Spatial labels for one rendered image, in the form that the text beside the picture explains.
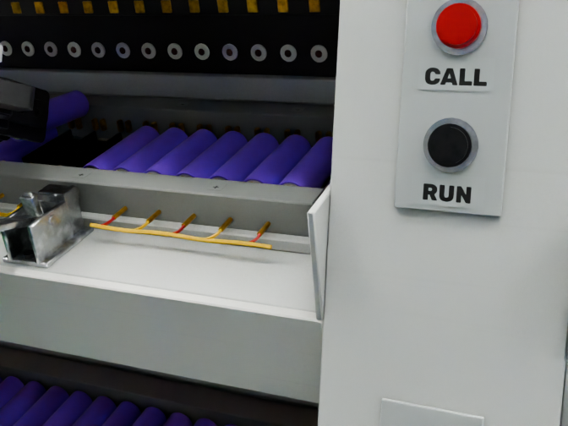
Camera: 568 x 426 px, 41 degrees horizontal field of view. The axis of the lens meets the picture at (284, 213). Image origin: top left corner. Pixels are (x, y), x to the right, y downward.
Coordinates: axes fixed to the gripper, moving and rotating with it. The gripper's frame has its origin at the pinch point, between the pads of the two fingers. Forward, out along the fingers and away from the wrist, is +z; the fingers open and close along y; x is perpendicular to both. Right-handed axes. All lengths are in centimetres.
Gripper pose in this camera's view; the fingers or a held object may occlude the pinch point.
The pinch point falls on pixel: (2, 110)
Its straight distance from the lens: 48.7
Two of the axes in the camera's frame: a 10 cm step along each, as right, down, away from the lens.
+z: 3.6, 0.6, 9.3
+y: -9.3, -0.9, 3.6
